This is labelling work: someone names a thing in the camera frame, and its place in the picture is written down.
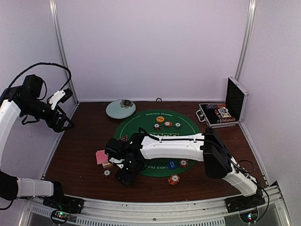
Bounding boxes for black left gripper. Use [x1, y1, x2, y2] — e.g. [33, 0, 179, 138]
[22, 97, 75, 132]

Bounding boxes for single brown chip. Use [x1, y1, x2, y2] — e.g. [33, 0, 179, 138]
[103, 169, 111, 177]

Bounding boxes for red-backed playing card deck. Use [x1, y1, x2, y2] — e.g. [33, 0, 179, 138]
[95, 150, 108, 165]

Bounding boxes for black triangular dealer button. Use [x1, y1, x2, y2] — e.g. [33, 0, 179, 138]
[118, 135, 128, 142]

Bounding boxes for red poker chip stack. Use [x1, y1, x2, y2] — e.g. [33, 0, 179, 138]
[168, 174, 180, 185]

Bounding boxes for blue small blind button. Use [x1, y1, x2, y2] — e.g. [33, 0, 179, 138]
[167, 161, 178, 170]

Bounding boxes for red chips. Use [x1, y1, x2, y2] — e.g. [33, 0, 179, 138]
[179, 159, 188, 168]

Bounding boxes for brown chips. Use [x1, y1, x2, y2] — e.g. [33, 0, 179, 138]
[153, 123, 161, 130]

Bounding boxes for small red chip stack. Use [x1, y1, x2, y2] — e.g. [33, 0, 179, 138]
[164, 121, 173, 127]

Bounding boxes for orange big blind button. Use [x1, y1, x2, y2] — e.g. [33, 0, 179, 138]
[156, 116, 165, 122]

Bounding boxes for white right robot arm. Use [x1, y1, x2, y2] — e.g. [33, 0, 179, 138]
[108, 128, 261, 208]

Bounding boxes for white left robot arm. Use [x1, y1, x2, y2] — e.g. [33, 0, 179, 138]
[0, 74, 75, 209]

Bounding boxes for playing card box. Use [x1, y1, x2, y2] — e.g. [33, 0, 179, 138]
[102, 162, 115, 169]

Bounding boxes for light blue flower plate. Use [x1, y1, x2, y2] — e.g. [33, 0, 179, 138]
[106, 99, 136, 119]

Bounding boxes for round green poker mat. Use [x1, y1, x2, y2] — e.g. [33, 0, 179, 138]
[114, 109, 201, 178]

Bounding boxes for aluminium poker case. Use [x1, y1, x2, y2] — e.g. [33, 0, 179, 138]
[196, 77, 249, 128]

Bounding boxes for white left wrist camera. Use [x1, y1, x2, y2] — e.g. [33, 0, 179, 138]
[47, 88, 73, 110]

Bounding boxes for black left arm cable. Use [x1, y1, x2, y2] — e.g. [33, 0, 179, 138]
[4, 62, 72, 104]

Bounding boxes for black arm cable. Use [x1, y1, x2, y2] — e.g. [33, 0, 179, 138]
[4, 62, 72, 104]
[204, 138, 271, 212]

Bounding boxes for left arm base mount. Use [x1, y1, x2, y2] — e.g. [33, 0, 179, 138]
[43, 181, 84, 214]

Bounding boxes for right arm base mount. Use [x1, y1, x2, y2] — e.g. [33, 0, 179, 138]
[225, 193, 265, 213]

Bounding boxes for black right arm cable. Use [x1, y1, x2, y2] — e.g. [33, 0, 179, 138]
[204, 138, 271, 212]

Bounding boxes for left aluminium frame post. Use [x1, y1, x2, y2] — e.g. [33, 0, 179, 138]
[49, 0, 79, 105]

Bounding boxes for aluminium frame post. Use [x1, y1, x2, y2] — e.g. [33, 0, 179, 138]
[235, 0, 257, 81]
[49, 0, 79, 105]

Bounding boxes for aluminium front rail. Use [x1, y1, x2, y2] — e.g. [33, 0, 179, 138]
[17, 185, 292, 226]

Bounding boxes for right aluminium frame post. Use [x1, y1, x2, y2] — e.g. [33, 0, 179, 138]
[235, 0, 257, 81]

